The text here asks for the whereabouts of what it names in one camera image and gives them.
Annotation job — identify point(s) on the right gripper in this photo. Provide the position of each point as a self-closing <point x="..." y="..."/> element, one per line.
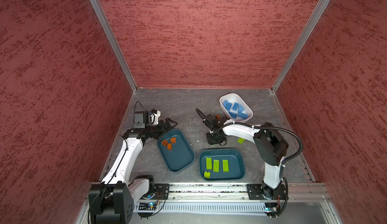
<point x="211" y="142"/>

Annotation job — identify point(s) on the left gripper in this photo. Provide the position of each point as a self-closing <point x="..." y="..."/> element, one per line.
<point x="163" y="130"/>

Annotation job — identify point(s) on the blue slope brick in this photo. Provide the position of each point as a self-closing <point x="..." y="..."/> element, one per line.
<point x="241" y="109"/>

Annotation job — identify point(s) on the green long brick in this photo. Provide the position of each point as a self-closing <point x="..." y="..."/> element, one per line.
<point x="209" y="163"/>
<point x="216" y="166"/>
<point x="225" y="166"/>
<point x="241" y="140"/>

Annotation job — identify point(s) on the green long brick top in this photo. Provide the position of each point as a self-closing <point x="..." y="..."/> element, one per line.
<point x="225" y="166"/>

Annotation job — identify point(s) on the green small brick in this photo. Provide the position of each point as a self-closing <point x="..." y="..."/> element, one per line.
<point x="207" y="174"/>

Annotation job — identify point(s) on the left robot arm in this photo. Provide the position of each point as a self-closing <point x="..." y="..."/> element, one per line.
<point x="113" y="200"/>

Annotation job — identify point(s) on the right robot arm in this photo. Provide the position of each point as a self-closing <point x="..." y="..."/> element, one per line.
<point x="273" y="175"/>

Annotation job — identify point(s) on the white plastic bin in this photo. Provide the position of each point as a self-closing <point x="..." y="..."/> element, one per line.
<point x="232" y="98"/>

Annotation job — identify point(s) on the left teal bin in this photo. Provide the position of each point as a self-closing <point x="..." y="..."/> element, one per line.
<point x="181" y="156"/>

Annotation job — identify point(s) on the teal bin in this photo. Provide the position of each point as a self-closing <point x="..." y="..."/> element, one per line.
<point x="234" y="157"/>
<point x="181" y="156"/>

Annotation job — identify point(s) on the right teal bin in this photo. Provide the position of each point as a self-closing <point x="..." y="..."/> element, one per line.
<point x="234" y="157"/>

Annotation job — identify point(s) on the left controller board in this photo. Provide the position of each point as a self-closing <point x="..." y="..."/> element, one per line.
<point x="147" y="207"/>

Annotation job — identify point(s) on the controller board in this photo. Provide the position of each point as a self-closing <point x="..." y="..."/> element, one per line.
<point x="271" y="207"/>
<point x="147" y="207"/>

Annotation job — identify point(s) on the right controller board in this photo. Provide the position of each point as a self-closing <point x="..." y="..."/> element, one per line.
<point x="271" y="207"/>

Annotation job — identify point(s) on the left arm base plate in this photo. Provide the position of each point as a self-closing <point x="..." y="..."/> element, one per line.
<point x="161" y="192"/>

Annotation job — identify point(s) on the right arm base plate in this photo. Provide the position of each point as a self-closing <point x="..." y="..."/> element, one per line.
<point x="257" y="191"/>

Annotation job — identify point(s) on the aluminium front rail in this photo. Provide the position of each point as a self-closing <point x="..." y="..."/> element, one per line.
<point x="237" y="192"/>

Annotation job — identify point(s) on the left aluminium corner post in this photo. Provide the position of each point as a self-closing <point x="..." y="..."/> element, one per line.
<point x="97" y="7"/>

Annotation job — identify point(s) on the aluminium corner post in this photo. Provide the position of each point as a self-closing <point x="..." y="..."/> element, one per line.
<point x="97" y="7"/>
<point x="306" y="32"/>

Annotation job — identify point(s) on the right aluminium corner post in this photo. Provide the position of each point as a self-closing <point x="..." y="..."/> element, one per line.
<point x="306" y="32"/>

